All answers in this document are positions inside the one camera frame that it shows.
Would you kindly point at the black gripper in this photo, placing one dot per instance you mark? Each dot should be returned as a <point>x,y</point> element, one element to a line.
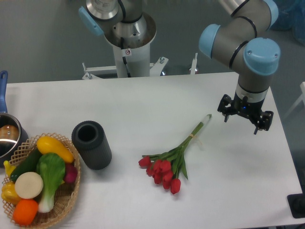
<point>246,109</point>

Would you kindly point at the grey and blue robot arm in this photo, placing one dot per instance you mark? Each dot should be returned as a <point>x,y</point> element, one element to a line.
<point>239,46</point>

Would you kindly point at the red tulip bouquet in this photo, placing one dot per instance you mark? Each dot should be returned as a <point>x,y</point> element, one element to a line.
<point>166,167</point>

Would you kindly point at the black device at table edge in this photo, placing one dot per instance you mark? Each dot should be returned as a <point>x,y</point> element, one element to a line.
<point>297,205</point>

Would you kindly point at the blue plastic bag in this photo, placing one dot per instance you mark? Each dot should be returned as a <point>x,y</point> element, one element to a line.
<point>291,17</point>

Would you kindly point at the dark grey ribbed vase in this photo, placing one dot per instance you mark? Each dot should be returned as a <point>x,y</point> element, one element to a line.
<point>91,142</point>

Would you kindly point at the red radish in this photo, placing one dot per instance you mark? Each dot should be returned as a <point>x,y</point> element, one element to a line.
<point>70,173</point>

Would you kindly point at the woven wicker basket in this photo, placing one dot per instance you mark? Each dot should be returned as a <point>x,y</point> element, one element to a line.
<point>65,196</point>

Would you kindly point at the green bok choy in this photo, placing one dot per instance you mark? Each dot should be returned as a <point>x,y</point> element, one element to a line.
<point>51,169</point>

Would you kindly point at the yellow squash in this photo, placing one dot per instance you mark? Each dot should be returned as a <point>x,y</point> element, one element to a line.
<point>48,144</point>

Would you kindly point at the green cucumber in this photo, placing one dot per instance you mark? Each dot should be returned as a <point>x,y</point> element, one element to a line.
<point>27,165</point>

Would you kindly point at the orange fruit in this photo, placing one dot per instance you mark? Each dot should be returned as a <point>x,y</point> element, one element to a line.
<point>25,212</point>

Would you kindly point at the yellow banana tip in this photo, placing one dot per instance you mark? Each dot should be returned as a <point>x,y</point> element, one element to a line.
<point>8,168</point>

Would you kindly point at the yellow bell pepper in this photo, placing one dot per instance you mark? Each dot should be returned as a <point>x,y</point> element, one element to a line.
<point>9,194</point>

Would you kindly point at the white chair frame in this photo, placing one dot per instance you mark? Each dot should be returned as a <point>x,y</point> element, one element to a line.
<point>300,99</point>

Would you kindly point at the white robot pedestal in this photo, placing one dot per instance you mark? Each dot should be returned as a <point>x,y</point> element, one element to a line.
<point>131,45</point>

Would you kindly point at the blue handled saucepan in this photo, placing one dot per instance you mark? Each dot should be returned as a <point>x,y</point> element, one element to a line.
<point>12,134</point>

